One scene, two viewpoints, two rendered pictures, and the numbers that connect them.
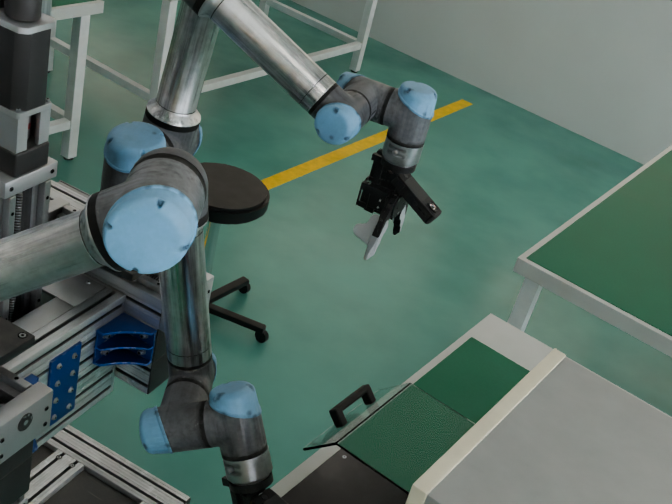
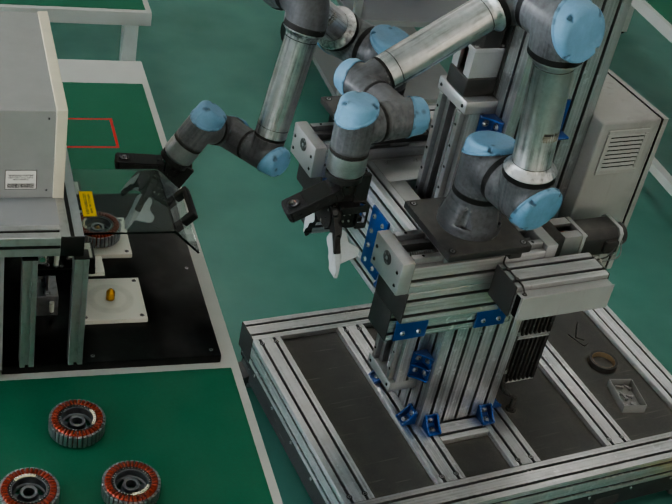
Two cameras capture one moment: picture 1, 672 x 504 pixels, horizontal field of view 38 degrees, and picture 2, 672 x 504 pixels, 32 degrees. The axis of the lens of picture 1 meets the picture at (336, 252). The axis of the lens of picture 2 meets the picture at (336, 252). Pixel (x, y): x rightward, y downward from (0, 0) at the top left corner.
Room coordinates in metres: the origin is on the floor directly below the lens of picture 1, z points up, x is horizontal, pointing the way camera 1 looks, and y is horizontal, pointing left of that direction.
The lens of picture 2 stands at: (2.94, -1.56, 2.49)
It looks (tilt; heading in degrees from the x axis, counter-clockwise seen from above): 35 degrees down; 128
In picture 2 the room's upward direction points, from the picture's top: 12 degrees clockwise
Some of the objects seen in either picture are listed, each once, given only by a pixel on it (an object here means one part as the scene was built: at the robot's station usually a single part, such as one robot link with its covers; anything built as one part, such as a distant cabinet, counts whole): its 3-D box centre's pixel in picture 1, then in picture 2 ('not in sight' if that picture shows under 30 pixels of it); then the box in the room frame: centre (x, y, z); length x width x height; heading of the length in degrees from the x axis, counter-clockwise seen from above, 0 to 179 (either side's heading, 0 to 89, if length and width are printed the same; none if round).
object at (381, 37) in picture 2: not in sight; (386, 56); (1.24, 0.61, 1.20); 0.13 x 0.12 x 0.14; 6
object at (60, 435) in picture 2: not in sight; (77, 423); (1.54, -0.50, 0.77); 0.11 x 0.11 x 0.04
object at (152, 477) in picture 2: not in sight; (130, 486); (1.74, -0.51, 0.77); 0.11 x 0.11 x 0.04
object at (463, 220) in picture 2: not in sight; (473, 205); (1.71, 0.44, 1.09); 0.15 x 0.15 x 0.10
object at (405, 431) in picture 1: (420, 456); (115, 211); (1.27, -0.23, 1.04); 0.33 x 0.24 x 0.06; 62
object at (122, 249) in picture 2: not in sight; (96, 238); (1.05, -0.11, 0.78); 0.15 x 0.15 x 0.01; 62
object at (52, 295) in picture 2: not in sight; (45, 295); (1.20, -0.35, 0.80); 0.07 x 0.05 x 0.06; 152
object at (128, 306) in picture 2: not in sight; (109, 300); (1.26, -0.22, 0.78); 0.15 x 0.15 x 0.01; 62
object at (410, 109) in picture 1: (411, 113); (355, 124); (1.74, -0.07, 1.45); 0.09 x 0.08 x 0.11; 78
